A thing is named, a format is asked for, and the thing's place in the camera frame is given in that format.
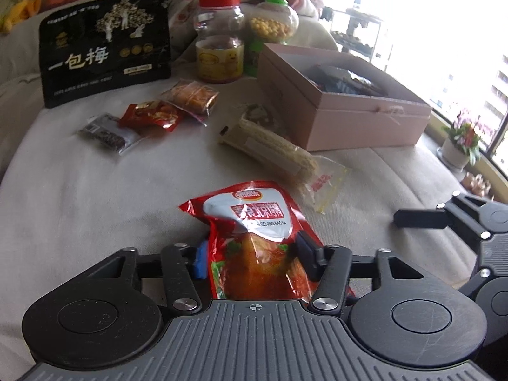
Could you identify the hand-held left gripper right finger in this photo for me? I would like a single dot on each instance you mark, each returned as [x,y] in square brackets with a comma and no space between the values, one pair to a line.
[307,254]

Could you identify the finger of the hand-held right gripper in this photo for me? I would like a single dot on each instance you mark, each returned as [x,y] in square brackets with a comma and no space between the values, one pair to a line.
[478,280]
[420,217]

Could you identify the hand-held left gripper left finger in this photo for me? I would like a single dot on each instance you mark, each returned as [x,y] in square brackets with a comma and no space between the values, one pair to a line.
[200,262]

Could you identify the red grey-top snack packet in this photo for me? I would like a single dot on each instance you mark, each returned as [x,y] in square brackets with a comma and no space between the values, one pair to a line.
[254,222]

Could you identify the pink cardboard box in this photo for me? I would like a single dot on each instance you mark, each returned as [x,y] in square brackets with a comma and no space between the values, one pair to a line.
[357,127]

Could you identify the small red snack packet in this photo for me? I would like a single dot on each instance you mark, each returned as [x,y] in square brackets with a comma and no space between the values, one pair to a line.
[153,115]

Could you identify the dark snack packet white label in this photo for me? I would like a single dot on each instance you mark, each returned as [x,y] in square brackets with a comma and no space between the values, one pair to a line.
[107,135]

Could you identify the orange cake packet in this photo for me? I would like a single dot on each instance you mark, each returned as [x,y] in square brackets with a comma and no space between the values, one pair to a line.
[192,95]

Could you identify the pair of slippers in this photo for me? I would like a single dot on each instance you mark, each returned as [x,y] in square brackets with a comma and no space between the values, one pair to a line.
[474,182]

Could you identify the potted flower plant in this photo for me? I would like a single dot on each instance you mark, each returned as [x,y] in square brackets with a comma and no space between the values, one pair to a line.
[454,154]

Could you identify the metal shelf rack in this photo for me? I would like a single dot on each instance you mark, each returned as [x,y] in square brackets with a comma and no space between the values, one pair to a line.
[353,35]

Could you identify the red-lid clear plastic jar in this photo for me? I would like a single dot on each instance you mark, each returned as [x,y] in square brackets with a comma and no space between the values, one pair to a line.
[218,63]

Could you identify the green-lid jar of yellow balls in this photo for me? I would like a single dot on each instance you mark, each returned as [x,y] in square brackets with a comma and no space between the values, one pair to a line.
[274,26]

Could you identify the large black snack bag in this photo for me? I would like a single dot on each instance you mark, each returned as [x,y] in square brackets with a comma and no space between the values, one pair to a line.
[103,47]

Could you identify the yellow plush toy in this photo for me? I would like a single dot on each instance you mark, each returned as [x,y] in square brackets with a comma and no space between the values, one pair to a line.
[18,14]

